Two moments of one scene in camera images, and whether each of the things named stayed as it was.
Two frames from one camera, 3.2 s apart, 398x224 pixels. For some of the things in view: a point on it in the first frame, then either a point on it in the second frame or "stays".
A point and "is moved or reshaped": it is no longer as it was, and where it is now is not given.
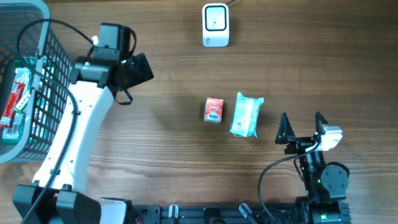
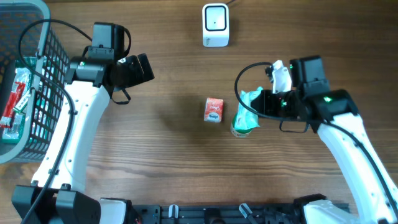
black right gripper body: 300,145 -> 282,104
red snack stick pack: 18,88 stays
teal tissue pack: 245,116 is moved or reshaped
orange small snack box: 213,110 stays
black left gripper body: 140,73 stays
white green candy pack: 22,103 stays
